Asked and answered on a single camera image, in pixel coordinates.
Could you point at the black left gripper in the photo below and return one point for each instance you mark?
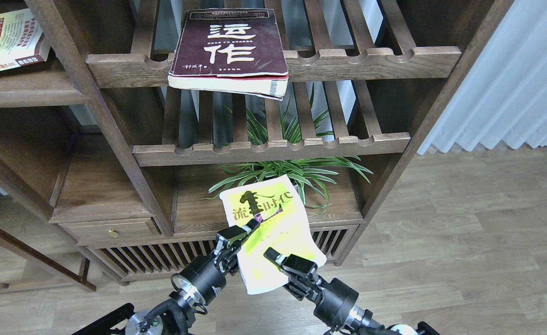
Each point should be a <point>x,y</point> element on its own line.
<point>202,280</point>

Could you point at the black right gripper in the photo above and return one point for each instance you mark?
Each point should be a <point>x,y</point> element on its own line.
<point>335,301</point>

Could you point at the yellow green cover book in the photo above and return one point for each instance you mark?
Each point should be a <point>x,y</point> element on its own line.
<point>285,229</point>

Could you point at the maroon book white characters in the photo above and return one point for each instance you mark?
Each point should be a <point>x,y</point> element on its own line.
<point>231,50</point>

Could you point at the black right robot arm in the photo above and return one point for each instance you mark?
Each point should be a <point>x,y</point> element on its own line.
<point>397,329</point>

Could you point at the green spider plant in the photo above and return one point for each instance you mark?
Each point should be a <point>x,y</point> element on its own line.
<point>303,173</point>

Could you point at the dark wooden bookshelf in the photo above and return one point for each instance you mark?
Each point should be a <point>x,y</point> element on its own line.
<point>89,143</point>

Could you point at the white pleated curtain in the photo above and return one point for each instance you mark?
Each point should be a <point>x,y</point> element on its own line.
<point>503,100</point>

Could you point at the dark wooden side frame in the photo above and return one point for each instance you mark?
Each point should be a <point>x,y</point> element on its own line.
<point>65,277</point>

